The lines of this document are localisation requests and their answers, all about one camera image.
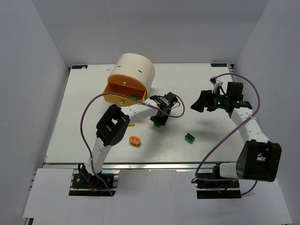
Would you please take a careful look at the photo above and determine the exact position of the orange oval lego piece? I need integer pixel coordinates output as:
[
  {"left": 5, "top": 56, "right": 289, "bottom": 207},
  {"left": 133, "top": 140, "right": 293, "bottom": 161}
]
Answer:
[{"left": 129, "top": 135, "right": 141, "bottom": 147}]

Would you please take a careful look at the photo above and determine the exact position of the blue corner label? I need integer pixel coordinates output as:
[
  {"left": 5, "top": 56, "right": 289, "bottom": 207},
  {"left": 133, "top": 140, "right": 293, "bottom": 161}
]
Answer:
[
  {"left": 210, "top": 63, "right": 227, "bottom": 68},
  {"left": 71, "top": 65, "right": 88, "bottom": 69}
]

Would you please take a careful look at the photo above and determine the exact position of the cream drawer cabinet shell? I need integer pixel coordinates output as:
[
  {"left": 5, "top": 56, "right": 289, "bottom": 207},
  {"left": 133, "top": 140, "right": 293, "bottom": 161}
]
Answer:
[{"left": 110, "top": 53, "right": 155, "bottom": 93}]

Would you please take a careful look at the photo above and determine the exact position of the yellow drawer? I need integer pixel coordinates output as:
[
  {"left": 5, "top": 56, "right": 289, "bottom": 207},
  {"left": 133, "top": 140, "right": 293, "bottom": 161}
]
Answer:
[{"left": 104, "top": 83, "right": 147, "bottom": 106}]

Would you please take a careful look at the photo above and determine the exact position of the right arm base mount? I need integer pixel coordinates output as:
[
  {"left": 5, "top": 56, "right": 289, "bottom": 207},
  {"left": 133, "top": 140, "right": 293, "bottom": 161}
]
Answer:
[{"left": 191, "top": 163, "right": 241, "bottom": 199}]

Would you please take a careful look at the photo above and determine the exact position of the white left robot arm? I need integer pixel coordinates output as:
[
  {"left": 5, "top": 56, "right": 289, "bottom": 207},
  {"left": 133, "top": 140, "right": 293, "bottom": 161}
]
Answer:
[{"left": 84, "top": 92, "right": 179, "bottom": 174}]

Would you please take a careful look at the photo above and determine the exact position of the right blue corner label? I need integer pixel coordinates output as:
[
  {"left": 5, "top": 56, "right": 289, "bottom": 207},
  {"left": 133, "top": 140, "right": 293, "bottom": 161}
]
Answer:
[{"left": 210, "top": 63, "right": 227, "bottom": 68}]

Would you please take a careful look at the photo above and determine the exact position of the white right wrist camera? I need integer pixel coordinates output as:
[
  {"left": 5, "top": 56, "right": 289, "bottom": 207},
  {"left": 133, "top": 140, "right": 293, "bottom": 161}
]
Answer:
[{"left": 210, "top": 77, "right": 223, "bottom": 94}]

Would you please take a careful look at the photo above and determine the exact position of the left blue corner label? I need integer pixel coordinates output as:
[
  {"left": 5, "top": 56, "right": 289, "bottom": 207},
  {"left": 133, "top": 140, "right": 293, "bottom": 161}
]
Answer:
[{"left": 71, "top": 65, "right": 88, "bottom": 69}]

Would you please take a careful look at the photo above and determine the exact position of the aluminium table front rail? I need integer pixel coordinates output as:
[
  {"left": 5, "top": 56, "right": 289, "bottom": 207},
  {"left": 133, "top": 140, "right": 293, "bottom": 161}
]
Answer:
[{"left": 43, "top": 160, "right": 249, "bottom": 172}]

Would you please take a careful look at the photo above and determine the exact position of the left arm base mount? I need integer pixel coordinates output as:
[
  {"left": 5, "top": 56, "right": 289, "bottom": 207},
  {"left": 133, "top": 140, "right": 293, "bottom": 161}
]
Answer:
[{"left": 68, "top": 164, "right": 119, "bottom": 197}]

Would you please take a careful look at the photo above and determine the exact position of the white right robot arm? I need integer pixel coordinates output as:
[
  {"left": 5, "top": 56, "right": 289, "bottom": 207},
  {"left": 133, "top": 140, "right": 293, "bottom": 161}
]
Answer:
[{"left": 191, "top": 82, "right": 282, "bottom": 182}]

